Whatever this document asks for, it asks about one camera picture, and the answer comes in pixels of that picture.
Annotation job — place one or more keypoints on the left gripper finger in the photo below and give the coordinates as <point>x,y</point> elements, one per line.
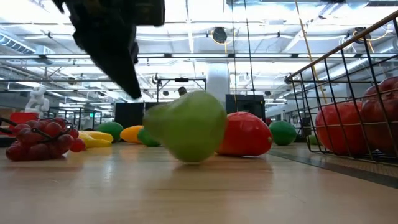
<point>109,53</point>

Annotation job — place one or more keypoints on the small green lime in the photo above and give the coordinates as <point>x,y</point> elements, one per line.
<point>147,138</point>

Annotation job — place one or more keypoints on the black monitor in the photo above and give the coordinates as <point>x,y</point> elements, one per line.
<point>245,107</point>

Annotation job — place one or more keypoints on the black background rig frame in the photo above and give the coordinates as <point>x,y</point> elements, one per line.
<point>182,79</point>

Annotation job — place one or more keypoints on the yellow mango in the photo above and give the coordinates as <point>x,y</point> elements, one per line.
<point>132,134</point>

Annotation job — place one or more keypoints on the yellow banana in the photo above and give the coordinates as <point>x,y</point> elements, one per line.
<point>96,139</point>

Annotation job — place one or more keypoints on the bright red apple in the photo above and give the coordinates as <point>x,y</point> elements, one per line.
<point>339,127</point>

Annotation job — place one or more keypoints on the bright green pear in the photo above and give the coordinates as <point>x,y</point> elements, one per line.
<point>186,127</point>

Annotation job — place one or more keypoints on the red orange mango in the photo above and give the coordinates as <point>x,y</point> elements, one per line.
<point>248,133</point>

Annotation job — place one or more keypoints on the large green lime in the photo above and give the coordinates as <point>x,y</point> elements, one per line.
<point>283,133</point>
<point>110,131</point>

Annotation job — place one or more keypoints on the black partition panel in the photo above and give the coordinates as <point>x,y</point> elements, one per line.
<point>129,115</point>

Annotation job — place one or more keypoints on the red bin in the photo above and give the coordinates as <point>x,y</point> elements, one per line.
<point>23,119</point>

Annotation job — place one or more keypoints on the maroon squarish apple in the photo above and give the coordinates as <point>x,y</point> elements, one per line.
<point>373,124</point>

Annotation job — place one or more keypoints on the red grape bunch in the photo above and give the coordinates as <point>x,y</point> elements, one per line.
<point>40,140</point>

